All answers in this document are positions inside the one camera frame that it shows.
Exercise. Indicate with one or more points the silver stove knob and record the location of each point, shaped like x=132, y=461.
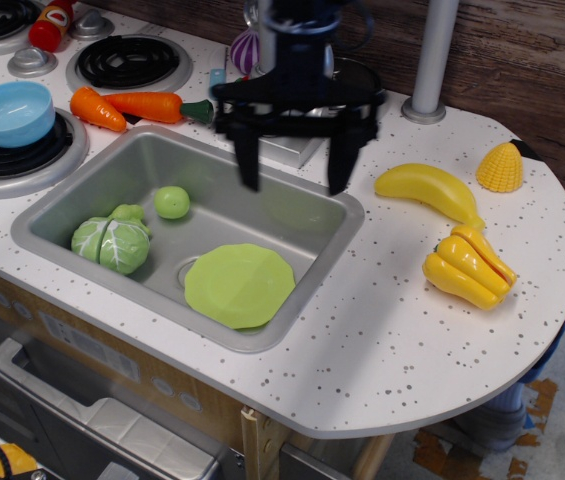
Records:
x=31, y=62
x=91, y=26

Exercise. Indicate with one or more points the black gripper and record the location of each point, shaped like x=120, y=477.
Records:
x=296, y=98

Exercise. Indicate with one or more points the yellow toy banana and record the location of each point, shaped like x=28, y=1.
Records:
x=434, y=187

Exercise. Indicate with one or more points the silver rear stove knob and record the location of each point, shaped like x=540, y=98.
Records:
x=91, y=26

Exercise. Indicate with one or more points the red toy ketchup bottle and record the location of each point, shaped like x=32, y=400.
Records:
x=48, y=30

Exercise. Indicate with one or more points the silver toy faucet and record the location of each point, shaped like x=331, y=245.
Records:
x=293, y=152

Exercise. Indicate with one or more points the blue toy utensil handle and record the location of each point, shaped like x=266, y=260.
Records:
x=217, y=76

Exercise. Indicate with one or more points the grey support pole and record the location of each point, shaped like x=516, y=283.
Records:
x=425, y=106

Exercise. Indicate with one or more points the green toy plate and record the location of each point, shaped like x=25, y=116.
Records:
x=241, y=286

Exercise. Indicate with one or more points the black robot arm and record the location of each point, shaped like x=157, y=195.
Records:
x=306, y=16

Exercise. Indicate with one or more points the yellow toy bell pepper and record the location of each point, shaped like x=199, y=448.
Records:
x=465, y=265

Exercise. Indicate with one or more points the orange toy carrot piece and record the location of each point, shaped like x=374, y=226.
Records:
x=91, y=107

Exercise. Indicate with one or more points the yellow object at bottom left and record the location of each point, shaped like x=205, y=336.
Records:
x=20, y=461

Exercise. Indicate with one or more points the yellow toy corn piece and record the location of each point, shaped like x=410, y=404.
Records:
x=501, y=169

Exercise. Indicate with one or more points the grey metal sink basin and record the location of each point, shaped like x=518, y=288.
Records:
x=294, y=217

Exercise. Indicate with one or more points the black front stove burner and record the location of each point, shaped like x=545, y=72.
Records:
x=32, y=168

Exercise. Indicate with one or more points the green toy cabbage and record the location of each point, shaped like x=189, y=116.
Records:
x=119, y=242

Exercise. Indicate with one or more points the silver toy pot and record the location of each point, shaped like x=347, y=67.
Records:
x=362, y=70

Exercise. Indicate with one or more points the purple striped toy onion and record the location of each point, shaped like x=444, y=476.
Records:
x=245, y=51

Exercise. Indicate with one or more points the green toy apple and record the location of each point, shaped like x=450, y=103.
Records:
x=171, y=202

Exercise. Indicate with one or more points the light blue toy bowl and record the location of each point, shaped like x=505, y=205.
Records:
x=27, y=113

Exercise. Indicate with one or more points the orange carrot with green top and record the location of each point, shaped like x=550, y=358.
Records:
x=164, y=107

